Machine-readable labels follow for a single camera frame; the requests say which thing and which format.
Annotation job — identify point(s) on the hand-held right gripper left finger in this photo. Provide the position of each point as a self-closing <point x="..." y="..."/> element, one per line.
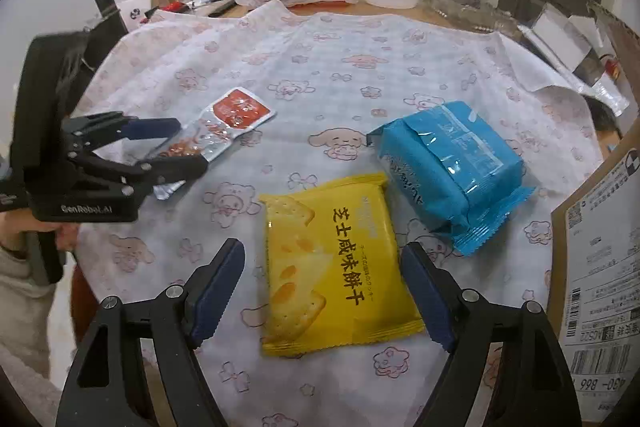
<point x="215" y="292"/>

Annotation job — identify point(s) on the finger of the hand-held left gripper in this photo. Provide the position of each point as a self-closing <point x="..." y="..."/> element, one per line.
<point x="170" y="169"/>
<point x="150" y="129"/>

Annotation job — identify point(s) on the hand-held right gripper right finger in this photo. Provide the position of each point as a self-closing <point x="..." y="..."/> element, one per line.
<point x="425" y="297"/>

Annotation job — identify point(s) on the red and silver snack packet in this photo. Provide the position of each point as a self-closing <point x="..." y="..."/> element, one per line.
<point x="240" y="112"/>

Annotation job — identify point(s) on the yellow cracker packet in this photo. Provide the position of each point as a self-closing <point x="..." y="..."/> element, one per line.
<point x="325" y="267"/>

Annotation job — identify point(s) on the blue snack packet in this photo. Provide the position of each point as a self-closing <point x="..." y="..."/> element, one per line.
<point x="450" y="167"/>

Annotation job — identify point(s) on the brown cardboard box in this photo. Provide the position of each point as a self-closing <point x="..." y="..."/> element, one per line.
<point x="600" y="257"/>

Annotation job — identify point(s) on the person's left forearm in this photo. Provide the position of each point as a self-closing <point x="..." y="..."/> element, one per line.
<point x="22" y="302"/>

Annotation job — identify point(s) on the person's left hand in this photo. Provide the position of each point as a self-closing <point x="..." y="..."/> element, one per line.
<point x="66" y="234"/>

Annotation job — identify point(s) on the black remote control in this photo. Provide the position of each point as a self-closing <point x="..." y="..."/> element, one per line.
<point x="221" y="8"/>

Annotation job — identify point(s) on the white printed cloth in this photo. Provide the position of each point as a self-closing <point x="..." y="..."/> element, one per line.
<point x="325" y="72"/>

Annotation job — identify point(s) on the person's fleece clothing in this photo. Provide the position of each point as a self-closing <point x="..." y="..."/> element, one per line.
<point x="25" y="392"/>

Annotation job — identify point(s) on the glass ashtray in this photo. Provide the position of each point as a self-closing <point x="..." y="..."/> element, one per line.
<point x="465" y="4"/>

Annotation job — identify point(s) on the white open paper box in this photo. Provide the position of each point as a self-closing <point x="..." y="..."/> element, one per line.
<point x="565" y="32"/>

